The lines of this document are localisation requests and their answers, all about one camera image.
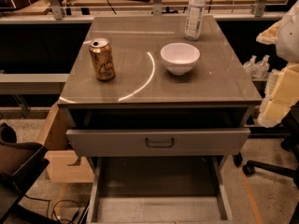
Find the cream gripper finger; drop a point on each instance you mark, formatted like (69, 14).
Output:
(270, 35)
(281, 93)

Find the clear plastic water bottle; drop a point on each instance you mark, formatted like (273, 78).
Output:
(194, 19)

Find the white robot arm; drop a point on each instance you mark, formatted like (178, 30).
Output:
(287, 46)

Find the right small spray bottle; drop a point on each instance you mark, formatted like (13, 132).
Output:
(261, 68)

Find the small spray bottle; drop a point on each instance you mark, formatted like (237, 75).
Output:
(249, 66)
(261, 68)

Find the left small spray bottle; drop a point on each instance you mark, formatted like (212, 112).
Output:
(249, 66)

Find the grey metal drawer cabinet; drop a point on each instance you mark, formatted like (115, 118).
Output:
(216, 94)

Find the white ceramic bowl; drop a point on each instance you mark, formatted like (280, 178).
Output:
(179, 58)

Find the open grey drawer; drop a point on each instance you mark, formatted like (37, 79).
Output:
(130, 143)

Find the gold soda can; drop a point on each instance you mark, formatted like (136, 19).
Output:
(101, 53)

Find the wooden box on floor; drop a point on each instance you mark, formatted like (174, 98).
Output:
(64, 165)

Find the dark office chair left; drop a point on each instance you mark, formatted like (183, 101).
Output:
(21, 164)

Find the black drawer handle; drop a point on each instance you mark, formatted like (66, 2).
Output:
(159, 143)

